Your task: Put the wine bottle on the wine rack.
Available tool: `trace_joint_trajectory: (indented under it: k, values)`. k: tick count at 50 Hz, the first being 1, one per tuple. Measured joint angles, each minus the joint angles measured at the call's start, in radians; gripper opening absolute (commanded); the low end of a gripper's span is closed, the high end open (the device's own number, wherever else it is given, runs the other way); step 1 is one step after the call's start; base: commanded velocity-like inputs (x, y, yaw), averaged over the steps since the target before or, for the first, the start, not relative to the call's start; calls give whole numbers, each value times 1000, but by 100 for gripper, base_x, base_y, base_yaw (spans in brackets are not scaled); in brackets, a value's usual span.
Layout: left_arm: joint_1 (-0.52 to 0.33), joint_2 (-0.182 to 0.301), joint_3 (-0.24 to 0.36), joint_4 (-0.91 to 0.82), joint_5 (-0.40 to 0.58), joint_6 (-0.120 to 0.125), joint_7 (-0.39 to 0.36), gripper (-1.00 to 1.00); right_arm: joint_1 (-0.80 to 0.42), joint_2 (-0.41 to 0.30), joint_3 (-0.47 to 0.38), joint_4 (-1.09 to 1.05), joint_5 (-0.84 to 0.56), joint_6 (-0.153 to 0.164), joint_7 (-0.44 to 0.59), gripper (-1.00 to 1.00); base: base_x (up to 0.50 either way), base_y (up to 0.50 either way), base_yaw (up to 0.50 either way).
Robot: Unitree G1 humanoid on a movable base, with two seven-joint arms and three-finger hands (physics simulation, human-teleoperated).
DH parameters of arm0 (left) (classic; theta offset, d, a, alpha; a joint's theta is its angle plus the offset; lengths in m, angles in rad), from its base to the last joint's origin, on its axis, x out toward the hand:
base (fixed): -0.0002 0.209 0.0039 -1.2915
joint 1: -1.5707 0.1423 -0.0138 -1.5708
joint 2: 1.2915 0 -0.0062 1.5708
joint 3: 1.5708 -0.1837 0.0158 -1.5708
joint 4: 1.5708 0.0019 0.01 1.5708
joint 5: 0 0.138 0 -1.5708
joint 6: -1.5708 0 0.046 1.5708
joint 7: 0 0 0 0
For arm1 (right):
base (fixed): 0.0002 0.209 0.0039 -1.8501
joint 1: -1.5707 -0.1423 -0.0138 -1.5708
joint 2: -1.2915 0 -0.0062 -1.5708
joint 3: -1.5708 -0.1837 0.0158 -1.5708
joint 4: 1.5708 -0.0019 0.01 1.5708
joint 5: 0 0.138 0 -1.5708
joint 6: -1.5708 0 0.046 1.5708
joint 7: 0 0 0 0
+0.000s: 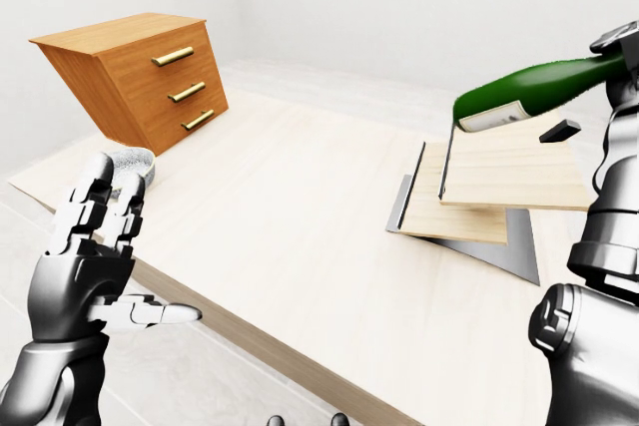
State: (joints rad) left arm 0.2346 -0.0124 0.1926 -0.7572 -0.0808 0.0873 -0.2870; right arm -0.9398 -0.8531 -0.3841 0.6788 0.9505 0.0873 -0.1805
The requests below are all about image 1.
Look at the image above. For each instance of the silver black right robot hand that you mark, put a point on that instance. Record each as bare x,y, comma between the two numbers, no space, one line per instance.
621,181

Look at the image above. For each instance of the wooden cabinet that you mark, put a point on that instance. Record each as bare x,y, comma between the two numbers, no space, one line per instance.
75,57

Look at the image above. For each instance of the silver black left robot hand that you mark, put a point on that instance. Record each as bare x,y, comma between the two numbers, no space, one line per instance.
75,291

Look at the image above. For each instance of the wooden slat wine rack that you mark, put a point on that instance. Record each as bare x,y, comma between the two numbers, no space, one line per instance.
499,181

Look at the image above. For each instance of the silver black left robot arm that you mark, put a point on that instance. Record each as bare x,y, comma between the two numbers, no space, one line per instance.
45,386

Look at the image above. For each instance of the green wine bottle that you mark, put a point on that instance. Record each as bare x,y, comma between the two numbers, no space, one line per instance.
529,87

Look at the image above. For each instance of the wooden cabinet drawer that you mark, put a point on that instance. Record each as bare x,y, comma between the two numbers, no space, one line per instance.
165,102
145,54
175,134

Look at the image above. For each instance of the small dark rounded shape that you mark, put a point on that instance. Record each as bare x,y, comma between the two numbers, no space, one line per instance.
339,419
275,421

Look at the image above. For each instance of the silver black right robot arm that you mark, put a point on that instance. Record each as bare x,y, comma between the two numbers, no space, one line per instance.
594,361

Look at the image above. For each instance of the grey speckled bowl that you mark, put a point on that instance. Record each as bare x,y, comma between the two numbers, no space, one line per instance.
131,160

